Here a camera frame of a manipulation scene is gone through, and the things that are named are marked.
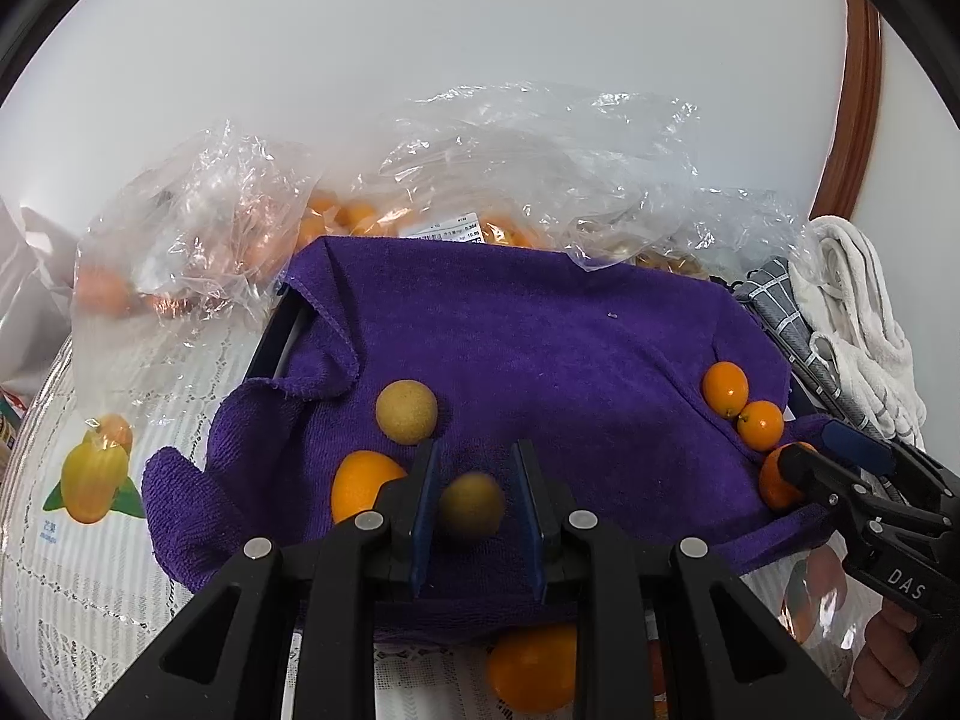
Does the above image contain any white folded towel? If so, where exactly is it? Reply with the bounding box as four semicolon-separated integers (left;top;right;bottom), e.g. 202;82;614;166
795;216;929;448

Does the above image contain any person's right hand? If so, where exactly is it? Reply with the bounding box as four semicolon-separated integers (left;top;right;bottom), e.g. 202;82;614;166
850;602;919;720

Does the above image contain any brown longan fruit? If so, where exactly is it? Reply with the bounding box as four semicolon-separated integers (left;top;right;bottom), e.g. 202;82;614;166
375;379;439;443
438;471;506;539

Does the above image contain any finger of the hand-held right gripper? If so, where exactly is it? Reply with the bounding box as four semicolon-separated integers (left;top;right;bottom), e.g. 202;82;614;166
821;420;905;475
780;444;875;533

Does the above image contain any clear bag of longans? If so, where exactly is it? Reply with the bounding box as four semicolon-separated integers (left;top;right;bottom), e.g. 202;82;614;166
570;184;815;293

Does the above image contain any purple towel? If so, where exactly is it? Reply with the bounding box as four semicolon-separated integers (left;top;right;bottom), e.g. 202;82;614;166
141;235;833;642

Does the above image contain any clear bag of tangerines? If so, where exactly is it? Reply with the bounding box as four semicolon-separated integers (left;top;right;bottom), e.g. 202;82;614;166
75;116;323;327

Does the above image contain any brown wooden door frame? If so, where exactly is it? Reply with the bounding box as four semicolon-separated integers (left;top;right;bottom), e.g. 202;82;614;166
810;0;883;222

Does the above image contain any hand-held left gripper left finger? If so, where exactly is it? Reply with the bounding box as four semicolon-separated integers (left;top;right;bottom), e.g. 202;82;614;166
90;439;441;720

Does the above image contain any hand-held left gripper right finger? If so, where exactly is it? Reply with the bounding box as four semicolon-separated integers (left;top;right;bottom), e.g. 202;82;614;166
511;440;857;720

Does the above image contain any clear bag of oranges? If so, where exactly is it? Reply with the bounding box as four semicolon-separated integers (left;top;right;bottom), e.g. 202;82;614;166
780;547;886;691

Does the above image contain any small orange kumquat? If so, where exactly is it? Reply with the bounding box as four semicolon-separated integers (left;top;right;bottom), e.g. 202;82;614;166
757;441;818;511
736;400;785;452
701;361;749;421

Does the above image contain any clear bag of kumquats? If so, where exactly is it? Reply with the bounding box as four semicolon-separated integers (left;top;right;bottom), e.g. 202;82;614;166
300;81;702;271

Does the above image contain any grey checked cloth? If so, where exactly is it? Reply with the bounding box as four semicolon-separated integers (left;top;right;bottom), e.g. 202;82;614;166
733;258;848;421

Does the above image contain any orange tangerine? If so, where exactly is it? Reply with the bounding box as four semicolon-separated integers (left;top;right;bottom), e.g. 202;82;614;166
331;450;407;524
486;624;580;715

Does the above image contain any white plastic bag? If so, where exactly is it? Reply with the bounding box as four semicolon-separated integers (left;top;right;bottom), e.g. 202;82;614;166
0;199;80;398

